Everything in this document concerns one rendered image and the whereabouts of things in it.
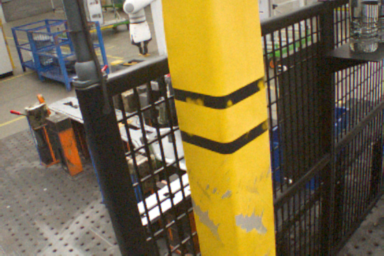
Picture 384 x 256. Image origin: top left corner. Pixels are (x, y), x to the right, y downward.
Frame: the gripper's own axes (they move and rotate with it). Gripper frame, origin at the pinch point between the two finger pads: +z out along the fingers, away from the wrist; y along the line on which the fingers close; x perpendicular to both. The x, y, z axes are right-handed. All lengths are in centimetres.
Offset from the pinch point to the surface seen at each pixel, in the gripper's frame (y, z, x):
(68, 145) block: 53, 36, 3
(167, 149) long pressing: 29, 25, 67
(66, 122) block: 50, 24, 3
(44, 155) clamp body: 63, 46, -22
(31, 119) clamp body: 64, 24, -21
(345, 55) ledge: 14, -18, 136
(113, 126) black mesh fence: 72, -24, 143
